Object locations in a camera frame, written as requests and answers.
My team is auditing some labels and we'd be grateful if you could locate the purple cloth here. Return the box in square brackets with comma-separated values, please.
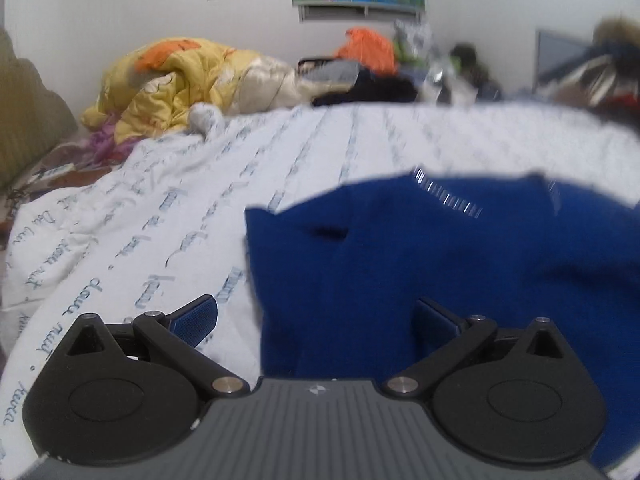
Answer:
[89, 120, 143, 166]

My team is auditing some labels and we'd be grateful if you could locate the green and white plastic bag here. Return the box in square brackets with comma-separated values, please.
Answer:
[392, 19, 461, 106]

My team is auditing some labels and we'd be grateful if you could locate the blue sweater with rhinestones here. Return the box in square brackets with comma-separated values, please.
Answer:
[244, 167, 640, 476]

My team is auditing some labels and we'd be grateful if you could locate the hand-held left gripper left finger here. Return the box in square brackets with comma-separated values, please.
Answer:
[66, 295, 251, 402]

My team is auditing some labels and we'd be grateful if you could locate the grey laptop screen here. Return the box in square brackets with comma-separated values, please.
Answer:
[535, 30, 593, 92]

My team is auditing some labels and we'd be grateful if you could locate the fur-trimmed coat pile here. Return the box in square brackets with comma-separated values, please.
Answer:
[540, 16, 640, 133]

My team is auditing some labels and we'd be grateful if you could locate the orange garment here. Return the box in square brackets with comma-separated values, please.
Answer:
[334, 27, 400, 76]

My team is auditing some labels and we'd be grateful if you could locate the black clothes pile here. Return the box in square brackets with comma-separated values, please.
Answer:
[297, 57, 420, 107]

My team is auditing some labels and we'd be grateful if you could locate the white rolled cloth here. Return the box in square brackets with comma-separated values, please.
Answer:
[187, 102, 226, 142]

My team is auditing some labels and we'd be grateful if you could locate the olive pillow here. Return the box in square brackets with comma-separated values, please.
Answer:
[0, 27, 81, 191]

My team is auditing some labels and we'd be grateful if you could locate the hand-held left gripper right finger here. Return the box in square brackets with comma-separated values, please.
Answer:
[382, 296, 574, 402]

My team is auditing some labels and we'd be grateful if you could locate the yellow and orange quilt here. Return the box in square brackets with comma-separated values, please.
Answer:
[81, 36, 313, 145]

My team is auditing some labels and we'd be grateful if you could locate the white printed bed sheet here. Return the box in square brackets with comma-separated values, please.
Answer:
[0, 99, 640, 480]

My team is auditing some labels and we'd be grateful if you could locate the dark plush toy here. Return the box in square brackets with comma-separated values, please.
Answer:
[449, 44, 503, 101]

